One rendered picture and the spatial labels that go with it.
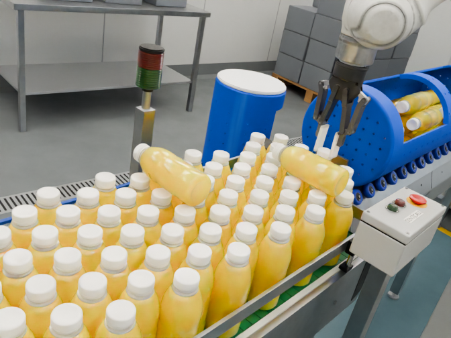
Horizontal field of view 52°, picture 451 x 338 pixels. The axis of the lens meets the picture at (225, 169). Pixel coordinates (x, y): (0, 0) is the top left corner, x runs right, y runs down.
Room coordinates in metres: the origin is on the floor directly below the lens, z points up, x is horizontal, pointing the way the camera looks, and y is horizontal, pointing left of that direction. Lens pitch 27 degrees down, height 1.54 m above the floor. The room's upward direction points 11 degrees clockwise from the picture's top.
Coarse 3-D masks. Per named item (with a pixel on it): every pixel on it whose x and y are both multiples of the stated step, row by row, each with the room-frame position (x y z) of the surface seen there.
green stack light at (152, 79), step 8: (136, 72) 1.11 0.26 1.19; (144, 72) 1.09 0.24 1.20; (152, 72) 1.10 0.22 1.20; (160, 72) 1.12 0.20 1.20; (136, 80) 1.11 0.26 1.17; (144, 80) 1.09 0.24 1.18; (152, 80) 1.10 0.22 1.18; (160, 80) 1.12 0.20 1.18; (144, 88) 1.09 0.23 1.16; (152, 88) 1.10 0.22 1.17
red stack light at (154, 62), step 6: (138, 54) 1.11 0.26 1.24; (144, 54) 1.09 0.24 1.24; (150, 54) 1.09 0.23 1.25; (156, 54) 1.10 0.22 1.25; (162, 54) 1.11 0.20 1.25; (138, 60) 1.11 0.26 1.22; (144, 60) 1.09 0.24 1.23; (150, 60) 1.09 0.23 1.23; (156, 60) 1.10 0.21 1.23; (162, 60) 1.12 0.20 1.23; (144, 66) 1.09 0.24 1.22; (150, 66) 1.09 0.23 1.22; (156, 66) 1.10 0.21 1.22; (162, 66) 1.13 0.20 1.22
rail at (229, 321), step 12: (348, 240) 0.88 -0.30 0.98; (324, 252) 0.82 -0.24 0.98; (336, 252) 0.85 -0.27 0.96; (312, 264) 0.77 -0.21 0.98; (288, 276) 0.71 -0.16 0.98; (300, 276) 0.74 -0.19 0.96; (276, 288) 0.68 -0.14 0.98; (288, 288) 0.71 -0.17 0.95; (252, 300) 0.63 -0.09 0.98; (264, 300) 0.65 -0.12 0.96; (240, 312) 0.60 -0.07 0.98; (252, 312) 0.63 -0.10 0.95; (216, 324) 0.56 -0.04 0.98; (228, 324) 0.58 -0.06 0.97; (204, 336) 0.53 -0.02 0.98; (216, 336) 0.56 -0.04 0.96
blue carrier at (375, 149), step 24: (408, 72) 1.61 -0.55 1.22; (432, 72) 1.95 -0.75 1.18; (384, 96) 1.23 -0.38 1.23; (312, 120) 1.29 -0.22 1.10; (336, 120) 1.24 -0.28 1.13; (360, 120) 1.20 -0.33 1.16; (384, 120) 1.16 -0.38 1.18; (312, 144) 1.27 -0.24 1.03; (360, 144) 1.19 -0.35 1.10; (384, 144) 1.15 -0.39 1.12; (408, 144) 1.21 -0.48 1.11; (432, 144) 1.39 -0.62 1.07; (360, 168) 1.17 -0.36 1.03; (384, 168) 1.14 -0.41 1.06
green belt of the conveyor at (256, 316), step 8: (344, 256) 0.93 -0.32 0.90; (336, 264) 0.90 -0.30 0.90; (320, 272) 0.85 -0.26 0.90; (312, 280) 0.82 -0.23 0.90; (296, 288) 0.78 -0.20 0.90; (280, 296) 0.75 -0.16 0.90; (288, 296) 0.75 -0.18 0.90; (280, 304) 0.72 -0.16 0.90; (256, 312) 0.69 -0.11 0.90; (264, 312) 0.69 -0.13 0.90; (248, 320) 0.66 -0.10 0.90; (256, 320) 0.67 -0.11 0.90; (240, 328) 0.64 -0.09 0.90
